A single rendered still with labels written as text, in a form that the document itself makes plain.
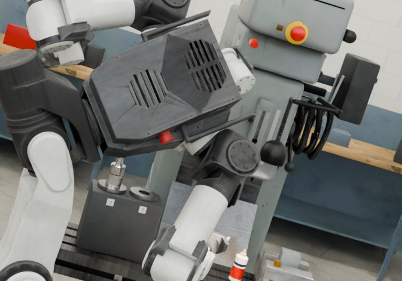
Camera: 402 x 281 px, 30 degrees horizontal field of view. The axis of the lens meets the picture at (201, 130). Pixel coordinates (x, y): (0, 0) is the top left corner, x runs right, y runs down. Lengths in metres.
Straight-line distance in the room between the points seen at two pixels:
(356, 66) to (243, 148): 0.84
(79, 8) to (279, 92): 0.70
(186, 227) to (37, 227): 0.35
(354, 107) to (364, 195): 4.39
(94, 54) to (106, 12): 4.23
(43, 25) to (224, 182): 0.55
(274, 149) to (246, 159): 0.32
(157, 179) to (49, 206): 0.98
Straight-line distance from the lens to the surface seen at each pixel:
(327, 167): 6.74
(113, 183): 2.28
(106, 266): 2.28
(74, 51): 2.01
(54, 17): 1.76
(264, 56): 2.12
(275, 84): 2.16
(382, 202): 6.94
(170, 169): 2.68
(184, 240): 1.69
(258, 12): 2.01
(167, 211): 2.67
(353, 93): 2.51
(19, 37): 6.00
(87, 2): 1.76
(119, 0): 1.79
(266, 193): 2.72
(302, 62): 2.13
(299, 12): 2.02
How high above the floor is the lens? 1.83
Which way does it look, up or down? 11 degrees down
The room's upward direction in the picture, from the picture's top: 17 degrees clockwise
